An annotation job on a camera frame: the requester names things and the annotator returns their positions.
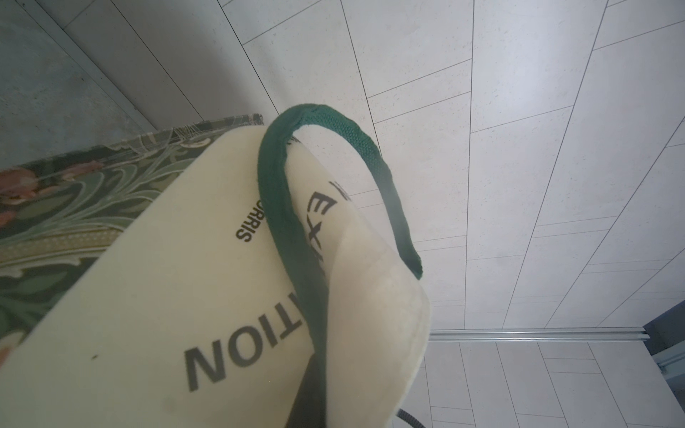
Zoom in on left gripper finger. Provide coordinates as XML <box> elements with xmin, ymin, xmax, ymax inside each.
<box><xmin>285</xmin><ymin>355</ymin><xmax>326</xmax><ymax>428</ymax></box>

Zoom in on cream canvas tote bag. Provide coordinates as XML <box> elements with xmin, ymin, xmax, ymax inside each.
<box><xmin>1</xmin><ymin>105</ymin><xmax>431</xmax><ymax>427</ymax></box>

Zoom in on black cable hose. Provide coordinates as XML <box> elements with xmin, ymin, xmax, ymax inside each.
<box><xmin>395</xmin><ymin>408</ymin><xmax>426</xmax><ymax>428</ymax></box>

